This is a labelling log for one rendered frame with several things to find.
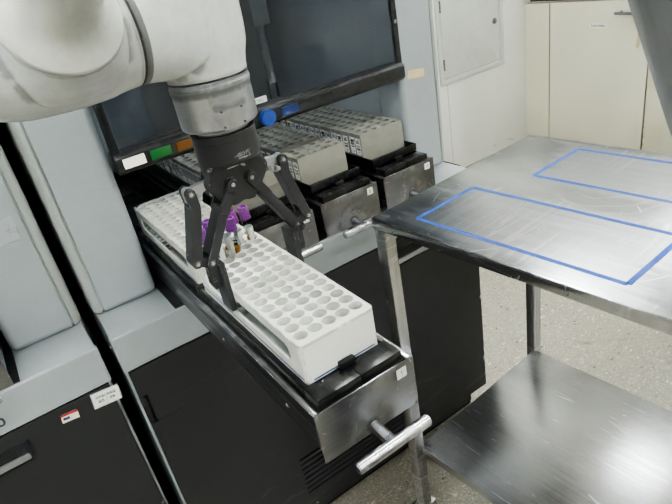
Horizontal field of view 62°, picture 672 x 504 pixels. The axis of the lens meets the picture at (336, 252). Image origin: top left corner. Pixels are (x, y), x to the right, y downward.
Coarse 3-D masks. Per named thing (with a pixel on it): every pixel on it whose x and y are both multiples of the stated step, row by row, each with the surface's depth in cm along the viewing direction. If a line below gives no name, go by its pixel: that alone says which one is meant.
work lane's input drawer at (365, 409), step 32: (160, 256) 99; (192, 288) 87; (224, 320) 78; (256, 352) 70; (384, 352) 64; (288, 384) 64; (320, 384) 61; (352, 384) 61; (384, 384) 63; (320, 416) 58; (352, 416) 61; (384, 416) 64; (320, 448) 61; (384, 448) 60
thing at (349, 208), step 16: (304, 192) 112; (320, 192) 109; (336, 192) 108; (352, 192) 109; (368, 192) 112; (320, 208) 107; (336, 208) 108; (352, 208) 111; (368, 208) 113; (320, 224) 109; (336, 224) 110; (352, 224) 112; (368, 224) 108
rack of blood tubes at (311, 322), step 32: (256, 256) 80; (288, 256) 77; (256, 288) 71; (288, 288) 70; (320, 288) 68; (256, 320) 75; (288, 320) 64; (320, 320) 62; (352, 320) 62; (288, 352) 68; (320, 352) 60; (352, 352) 63
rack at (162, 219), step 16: (176, 192) 109; (144, 208) 104; (160, 208) 104; (176, 208) 102; (208, 208) 99; (144, 224) 107; (160, 224) 97; (176, 224) 95; (160, 240) 100; (176, 240) 90; (176, 256) 92; (192, 272) 86
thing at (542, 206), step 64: (448, 192) 98; (512, 192) 94; (576, 192) 90; (640, 192) 86; (384, 256) 96; (512, 256) 76; (576, 256) 73; (640, 256) 71; (640, 320) 62; (512, 384) 130; (576, 384) 127; (448, 448) 117; (512, 448) 114; (576, 448) 112; (640, 448) 109
